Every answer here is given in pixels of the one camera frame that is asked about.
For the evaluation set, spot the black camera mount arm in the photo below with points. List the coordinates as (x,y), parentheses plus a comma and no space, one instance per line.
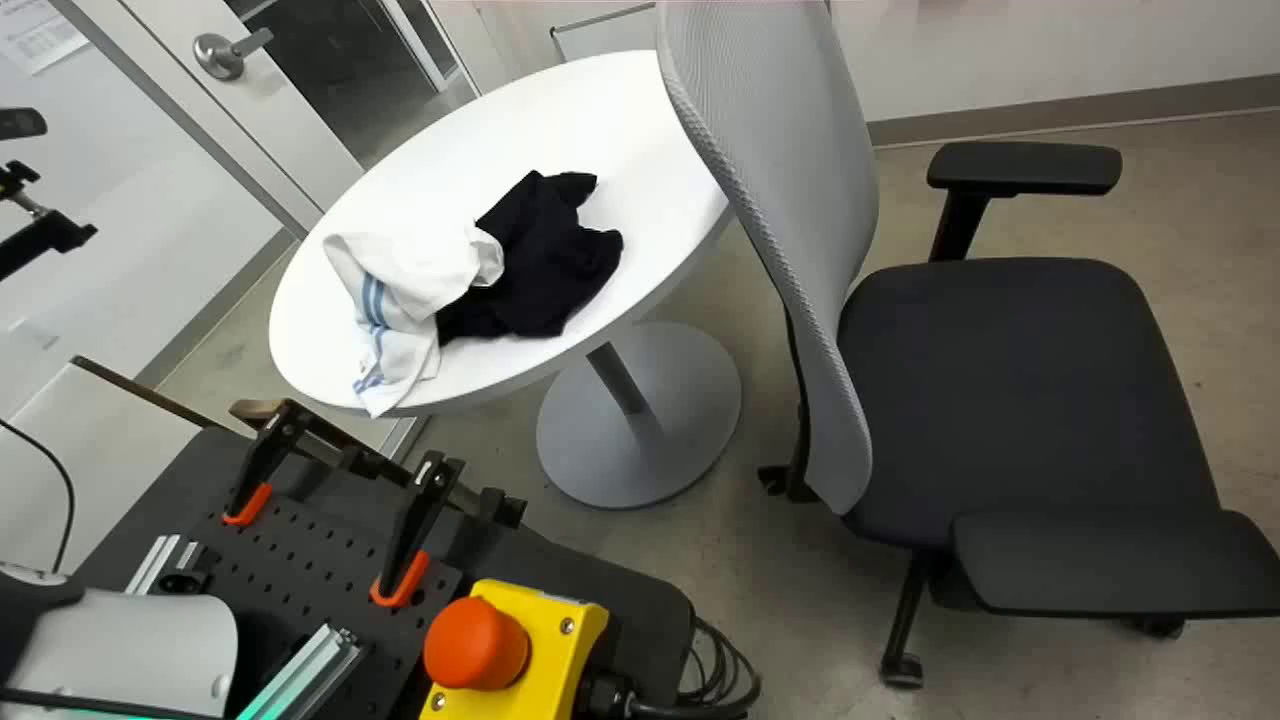
(47,228)

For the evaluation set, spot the left orange handled clamp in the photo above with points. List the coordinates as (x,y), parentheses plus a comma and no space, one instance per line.
(270,450)

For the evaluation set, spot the black chair base leg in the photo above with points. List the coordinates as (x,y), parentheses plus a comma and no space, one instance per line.
(899,667)

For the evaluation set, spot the black far chair armrest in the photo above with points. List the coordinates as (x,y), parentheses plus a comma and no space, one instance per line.
(972,173)

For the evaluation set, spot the aluminium extrusion bar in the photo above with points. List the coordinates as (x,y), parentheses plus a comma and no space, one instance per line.
(304,678)

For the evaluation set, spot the black chair armrest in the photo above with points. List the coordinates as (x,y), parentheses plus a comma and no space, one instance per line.
(1118,567)
(972,173)

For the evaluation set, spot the grey office chair backrest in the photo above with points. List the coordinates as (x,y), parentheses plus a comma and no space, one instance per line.
(768,101)

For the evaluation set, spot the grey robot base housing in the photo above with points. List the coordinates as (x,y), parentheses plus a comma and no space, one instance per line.
(68,646)

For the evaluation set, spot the black shirt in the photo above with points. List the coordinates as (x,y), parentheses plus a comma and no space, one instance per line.
(553,267)

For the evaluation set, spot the black perforated mounting board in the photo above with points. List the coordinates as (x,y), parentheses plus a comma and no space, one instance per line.
(318,551)

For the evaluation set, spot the dark grey chair seat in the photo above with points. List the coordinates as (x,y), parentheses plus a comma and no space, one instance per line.
(1015,387)

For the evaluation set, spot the yellow emergency stop box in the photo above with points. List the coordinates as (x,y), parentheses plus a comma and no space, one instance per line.
(563,638)

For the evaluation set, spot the white striped towel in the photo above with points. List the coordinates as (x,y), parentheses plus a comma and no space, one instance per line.
(396,285)

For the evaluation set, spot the black near chair armrest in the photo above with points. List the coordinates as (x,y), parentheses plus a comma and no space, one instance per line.
(1118,567)

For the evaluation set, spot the silver door handle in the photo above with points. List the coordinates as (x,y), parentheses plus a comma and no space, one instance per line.
(227,57)

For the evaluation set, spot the red emergency stop button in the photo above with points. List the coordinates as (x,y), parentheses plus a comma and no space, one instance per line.
(473,646)

